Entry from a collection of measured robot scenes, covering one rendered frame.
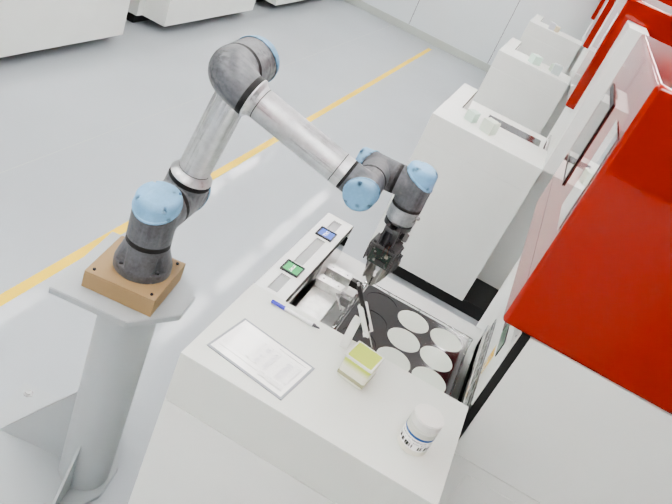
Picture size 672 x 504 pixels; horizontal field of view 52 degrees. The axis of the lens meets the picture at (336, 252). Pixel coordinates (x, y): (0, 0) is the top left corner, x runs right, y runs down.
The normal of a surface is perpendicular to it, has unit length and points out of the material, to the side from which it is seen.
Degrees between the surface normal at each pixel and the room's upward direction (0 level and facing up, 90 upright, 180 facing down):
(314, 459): 90
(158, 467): 90
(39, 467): 0
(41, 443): 90
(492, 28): 90
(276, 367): 0
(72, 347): 0
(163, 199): 9
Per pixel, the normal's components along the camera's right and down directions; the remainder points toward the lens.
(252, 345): 0.36, -0.78
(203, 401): -0.35, 0.39
